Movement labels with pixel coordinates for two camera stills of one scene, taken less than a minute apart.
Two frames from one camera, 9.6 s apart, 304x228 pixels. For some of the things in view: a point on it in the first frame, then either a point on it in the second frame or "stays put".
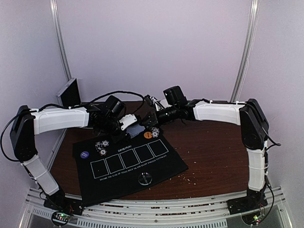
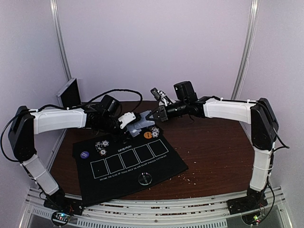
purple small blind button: (84, 154) stays put
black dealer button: (145, 178) stays put
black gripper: (175, 96) -> (185, 92)
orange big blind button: (147, 135) stays put
